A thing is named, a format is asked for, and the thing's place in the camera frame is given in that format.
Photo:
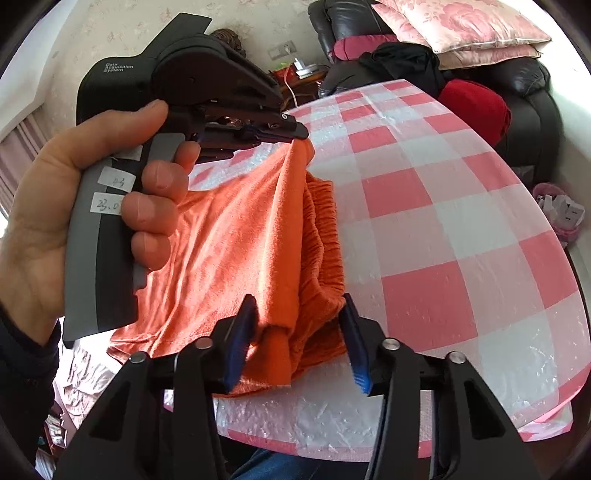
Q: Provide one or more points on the person's left hand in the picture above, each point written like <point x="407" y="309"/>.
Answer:
<point x="41" y="207"/>

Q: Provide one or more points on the person's blue jeans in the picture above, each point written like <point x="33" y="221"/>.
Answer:
<point x="277" y="466"/>

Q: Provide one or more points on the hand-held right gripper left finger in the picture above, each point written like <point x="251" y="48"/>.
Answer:
<point x="242" y="341"/>

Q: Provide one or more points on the white charger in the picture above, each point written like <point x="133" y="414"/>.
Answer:
<point x="304" y="69"/>

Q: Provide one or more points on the pink checked plastic tablecloth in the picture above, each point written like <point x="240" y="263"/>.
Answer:
<point x="438" y="230"/>

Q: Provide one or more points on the tufted brown headboard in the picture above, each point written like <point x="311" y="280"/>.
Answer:
<point x="228" y="39"/>

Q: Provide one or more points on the floral bedsheet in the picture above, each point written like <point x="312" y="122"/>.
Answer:
<point x="78" y="383"/>

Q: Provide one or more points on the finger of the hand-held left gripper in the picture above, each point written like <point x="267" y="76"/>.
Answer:
<point x="281" y="124"/>
<point x="221" y="147"/>

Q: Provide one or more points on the red cushion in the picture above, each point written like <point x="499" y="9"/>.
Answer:
<point x="480" y="106"/>

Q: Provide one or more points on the pink curtain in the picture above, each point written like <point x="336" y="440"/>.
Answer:
<point x="18" y="157"/>

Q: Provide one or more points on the orange pants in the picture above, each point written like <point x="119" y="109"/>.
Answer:
<point x="240" y="230"/>

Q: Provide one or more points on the person's left forearm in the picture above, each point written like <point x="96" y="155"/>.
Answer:
<point x="23" y="383"/>

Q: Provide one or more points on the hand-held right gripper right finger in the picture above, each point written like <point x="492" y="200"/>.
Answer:
<point x="355" y="346"/>

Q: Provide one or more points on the wall socket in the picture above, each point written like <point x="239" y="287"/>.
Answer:
<point x="282" y="48"/>

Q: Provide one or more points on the pink floral cushion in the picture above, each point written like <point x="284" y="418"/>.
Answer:
<point x="498" y="57"/>
<point x="461" y="23"/>

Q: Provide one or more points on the black leather armchair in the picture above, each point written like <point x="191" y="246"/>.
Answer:
<point x="531" y="106"/>

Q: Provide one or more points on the magenta cushion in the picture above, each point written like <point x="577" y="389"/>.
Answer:
<point x="355" y="48"/>

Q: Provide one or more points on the pink basket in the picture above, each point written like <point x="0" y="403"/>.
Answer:
<point x="554" y="226"/>

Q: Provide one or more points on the black cloth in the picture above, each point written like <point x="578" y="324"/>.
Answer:
<point x="401" y="64"/>

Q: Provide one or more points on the wooden nightstand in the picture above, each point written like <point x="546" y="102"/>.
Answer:
<point x="307" y="87"/>

